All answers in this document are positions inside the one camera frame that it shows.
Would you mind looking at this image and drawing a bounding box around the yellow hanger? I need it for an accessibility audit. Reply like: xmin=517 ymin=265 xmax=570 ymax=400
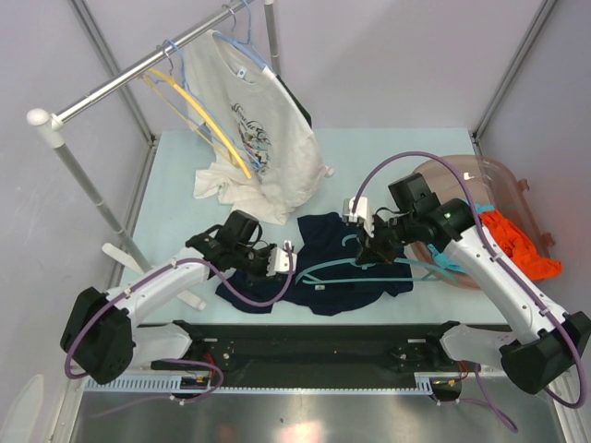
xmin=141 ymin=68 xmax=252 ymax=179

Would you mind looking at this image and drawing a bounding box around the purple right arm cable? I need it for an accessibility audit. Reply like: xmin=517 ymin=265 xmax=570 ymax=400
xmin=350 ymin=151 xmax=584 ymax=410

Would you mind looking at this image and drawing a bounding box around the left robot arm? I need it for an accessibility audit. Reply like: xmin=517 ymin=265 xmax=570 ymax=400
xmin=60 ymin=210 xmax=296 ymax=385

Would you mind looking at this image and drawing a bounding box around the orange garment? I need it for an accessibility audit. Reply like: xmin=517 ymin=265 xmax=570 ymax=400
xmin=479 ymin=210 xmax=562 ymax=281

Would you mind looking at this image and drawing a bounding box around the white slotted cable duct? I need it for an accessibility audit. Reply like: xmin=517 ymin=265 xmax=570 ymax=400
xmin=110 ymin=371 xmax=438 ymax=396

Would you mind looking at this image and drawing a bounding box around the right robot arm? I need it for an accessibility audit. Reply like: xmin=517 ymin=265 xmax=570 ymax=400
xmin=343 ymin=174 xmax=590 ymax=395

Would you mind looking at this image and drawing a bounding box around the light blue hanger with shirt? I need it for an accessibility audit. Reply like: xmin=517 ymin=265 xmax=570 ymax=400
xmin=213 ymin=1 xmax=274 ymax=73

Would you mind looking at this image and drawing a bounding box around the white printed t-shirt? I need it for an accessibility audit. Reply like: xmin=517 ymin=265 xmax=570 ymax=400
xmin=183 ymin=30 xmax=330 ymax=225

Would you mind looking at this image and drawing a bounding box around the pink translucent plastic basket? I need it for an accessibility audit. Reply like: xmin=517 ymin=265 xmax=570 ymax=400
xmin=411 ymin=155 xmax=553 ymax=290

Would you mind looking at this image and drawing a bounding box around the green hanger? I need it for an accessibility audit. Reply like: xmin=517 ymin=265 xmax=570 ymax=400
xmin=295 ymin=233 xmax=456 ymax=286

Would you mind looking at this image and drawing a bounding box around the silver clothes rack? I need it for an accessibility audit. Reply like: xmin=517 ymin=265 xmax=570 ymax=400
xmin=25 ymin=0 xmax=283 ymax=310

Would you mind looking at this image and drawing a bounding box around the turquoise garment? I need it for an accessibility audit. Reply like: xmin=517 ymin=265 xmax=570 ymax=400
xmin=428 ymin=203 xmax=495 ymax=274

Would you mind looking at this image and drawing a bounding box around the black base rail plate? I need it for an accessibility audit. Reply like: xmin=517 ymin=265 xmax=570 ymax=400
xmin=149 ymin=321 xmax=475 ymax=392

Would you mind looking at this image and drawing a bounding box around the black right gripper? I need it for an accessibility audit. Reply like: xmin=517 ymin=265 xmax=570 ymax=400
xmin=356 ymin=211 xmax=418 ymax=264

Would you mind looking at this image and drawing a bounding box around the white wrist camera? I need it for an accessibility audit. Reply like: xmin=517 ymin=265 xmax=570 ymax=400
xmin=342 ymin=197 xmax=374 ymax=238
xmin=267 ymin=240 xmax=297 ymax=276

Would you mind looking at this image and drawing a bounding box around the navy blue t-shirt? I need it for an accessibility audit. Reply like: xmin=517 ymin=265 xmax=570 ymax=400
xmin=215 ymin=212 xmax=414 ymax=317

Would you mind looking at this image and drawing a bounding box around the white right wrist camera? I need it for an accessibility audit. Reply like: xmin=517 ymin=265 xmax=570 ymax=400
xmin=342 ymin=197 xmax=374 ymax=238

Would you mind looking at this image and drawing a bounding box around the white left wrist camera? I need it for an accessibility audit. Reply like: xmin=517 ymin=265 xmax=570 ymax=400
xmin=267 ymin=240 xmax=297 ymax=276

